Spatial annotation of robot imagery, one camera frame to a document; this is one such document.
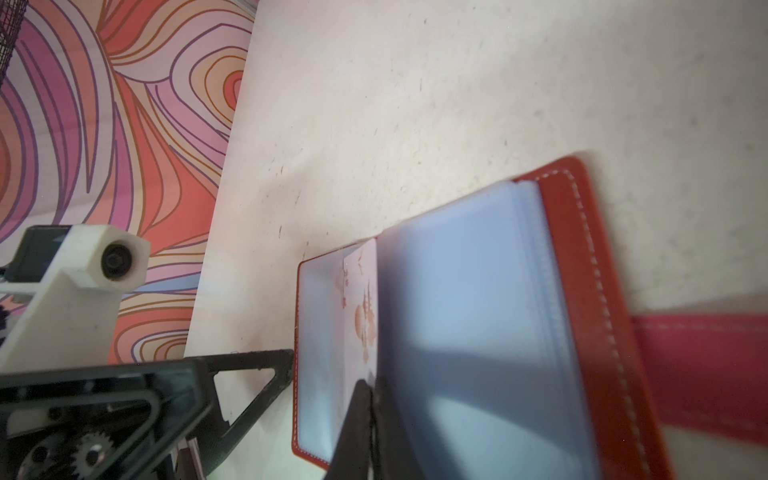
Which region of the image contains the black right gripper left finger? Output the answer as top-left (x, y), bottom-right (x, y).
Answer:
top-left (324, 380), bottom-right (373, 480)

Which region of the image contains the pink floral credit card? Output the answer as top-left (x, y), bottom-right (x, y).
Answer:
top-left (336, 239), bottom-right (379, 425)

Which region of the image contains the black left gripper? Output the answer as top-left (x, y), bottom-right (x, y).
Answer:
top-left (1, 349), bottom-right (294, 479)

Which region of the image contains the red leather card holder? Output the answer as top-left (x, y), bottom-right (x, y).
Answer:
top-left (291, 155), bottom-right (768, 480)

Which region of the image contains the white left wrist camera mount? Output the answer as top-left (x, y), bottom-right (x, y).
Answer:
top-left (1, 224), bottom-right (151, 374)

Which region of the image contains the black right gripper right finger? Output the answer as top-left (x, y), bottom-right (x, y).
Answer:
top-left (371, 378), bottom-right (426, 480)

